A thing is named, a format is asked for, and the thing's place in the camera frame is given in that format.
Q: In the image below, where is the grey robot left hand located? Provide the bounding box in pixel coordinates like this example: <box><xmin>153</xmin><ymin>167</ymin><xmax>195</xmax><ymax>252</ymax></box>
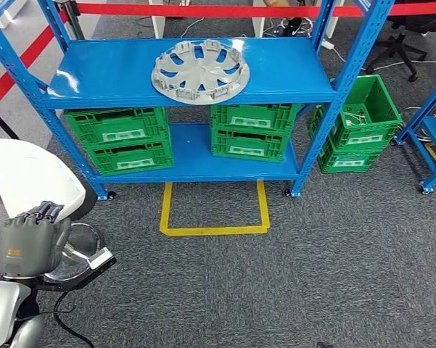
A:
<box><xmin>0</xmin><ymin>200</ymin><xmax>72</xmax><ymax>280</ymax></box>

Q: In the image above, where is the white mirror cover part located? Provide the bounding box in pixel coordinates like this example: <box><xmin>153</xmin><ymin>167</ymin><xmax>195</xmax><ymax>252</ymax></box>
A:
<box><xmin>0</xmin><ymin>138</ymin><xmax>87</xmax><ymax>223</ymax></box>

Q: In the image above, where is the black chrome stool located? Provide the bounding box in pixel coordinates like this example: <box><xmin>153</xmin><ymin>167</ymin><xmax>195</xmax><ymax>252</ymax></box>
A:
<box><xmin>0</xmin><ymin>163</ymin><xmax>106</xmax><ymax>284</ymax></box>

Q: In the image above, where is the red barrier belt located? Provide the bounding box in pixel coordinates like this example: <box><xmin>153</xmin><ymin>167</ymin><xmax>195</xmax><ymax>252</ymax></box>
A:
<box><xmin>0</xmin><ymin>10</ymin><xmax>68</xmax><ymax>116</ymax></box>
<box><xmin>76</xmin><ymin>1</ymin><xmax>436</xmax><ymax>19</ymax></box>

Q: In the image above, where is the yellow floor tape square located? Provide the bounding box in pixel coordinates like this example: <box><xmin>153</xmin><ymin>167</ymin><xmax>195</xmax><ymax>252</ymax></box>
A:
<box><xmin>159</xmin><ymin>180</ymin><xmax>271</xmax><ymax>237</ymax></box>

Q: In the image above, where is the grey wheel hubcap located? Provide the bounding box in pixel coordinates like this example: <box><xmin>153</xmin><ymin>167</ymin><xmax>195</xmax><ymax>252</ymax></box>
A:
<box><xmin>151</xmin><ymin>39</ymin><xmax>250</xmax><ymax>106</ymax></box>

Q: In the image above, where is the black office chair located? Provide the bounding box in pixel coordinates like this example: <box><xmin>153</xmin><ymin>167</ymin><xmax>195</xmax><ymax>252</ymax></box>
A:
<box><xmin>364</xmin><ymin>0</ymin><xmax>436</xmax><ymax>83</ymax></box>

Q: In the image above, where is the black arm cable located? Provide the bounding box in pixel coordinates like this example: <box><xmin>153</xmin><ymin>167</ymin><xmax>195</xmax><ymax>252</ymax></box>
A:
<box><xmin>53</xmin><ymin>291</ymin><xmax>95</xmax><ymax>348</ymax></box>

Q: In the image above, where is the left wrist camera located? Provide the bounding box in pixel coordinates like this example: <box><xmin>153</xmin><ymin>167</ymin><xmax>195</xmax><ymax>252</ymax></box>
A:
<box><xmin>63</xmin><ymin>246</ymin><xmax>118</xmax><ymax>291</ymax></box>

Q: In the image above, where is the dark barrier post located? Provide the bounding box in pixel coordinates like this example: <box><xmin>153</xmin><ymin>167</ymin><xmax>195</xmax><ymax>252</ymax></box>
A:
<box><xmin>54</xmin><ymin>0</ymin><xmax>84</xmax><ymax>42</ymax></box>

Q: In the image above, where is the black cable bundle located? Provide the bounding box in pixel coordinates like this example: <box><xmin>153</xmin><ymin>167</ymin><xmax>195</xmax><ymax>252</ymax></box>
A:
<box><xmin>272</xmin><ymin>17</ymin><xmax>313</xmax><ymax>38</ymax></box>

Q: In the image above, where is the white wire bundle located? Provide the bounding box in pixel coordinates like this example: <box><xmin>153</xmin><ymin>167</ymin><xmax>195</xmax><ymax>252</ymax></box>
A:
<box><xmin>342</xmin><ymin>109</ymin><xmax>367</xmax><ymax>128</ymax></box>

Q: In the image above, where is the white floor cable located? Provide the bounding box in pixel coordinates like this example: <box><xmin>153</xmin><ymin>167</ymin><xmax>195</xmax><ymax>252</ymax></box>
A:
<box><xmin>331</xmin><ymin>46</ymin><xmax>436</xmax><ymax>72</ymax></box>

